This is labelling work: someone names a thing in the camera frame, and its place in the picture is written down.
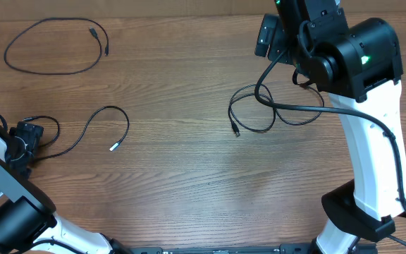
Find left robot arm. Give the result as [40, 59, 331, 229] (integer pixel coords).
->
[0, 119, 116, 253]

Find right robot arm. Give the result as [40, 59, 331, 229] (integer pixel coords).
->
[255, 0, 406, 253]

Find black right camera cable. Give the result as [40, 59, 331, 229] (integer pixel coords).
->
[254, 49, 406, 254]

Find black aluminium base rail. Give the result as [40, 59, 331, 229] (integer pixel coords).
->
[130, 243, 321, 254]

